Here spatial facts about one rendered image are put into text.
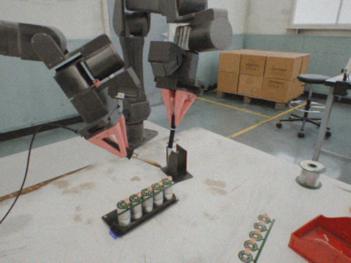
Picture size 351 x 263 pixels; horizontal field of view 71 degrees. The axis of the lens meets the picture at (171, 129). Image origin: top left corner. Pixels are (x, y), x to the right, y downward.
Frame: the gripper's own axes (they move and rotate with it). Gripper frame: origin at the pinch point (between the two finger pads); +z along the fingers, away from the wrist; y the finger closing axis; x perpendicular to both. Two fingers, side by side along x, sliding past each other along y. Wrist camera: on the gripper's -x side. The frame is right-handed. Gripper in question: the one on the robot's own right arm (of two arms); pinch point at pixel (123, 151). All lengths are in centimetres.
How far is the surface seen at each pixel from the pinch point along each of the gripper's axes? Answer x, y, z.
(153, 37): 15, 320, -20
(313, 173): -35.3, 6.0, 29.3
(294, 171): -32.7, 13.2, 32.4
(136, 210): 0.9, -8.1, 9.4
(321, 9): -228, 380, 68
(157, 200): -1.9, -4.2, 11.8
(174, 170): -4.6, 9.3, 14.4
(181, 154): -7.6, 12.3, 12.6
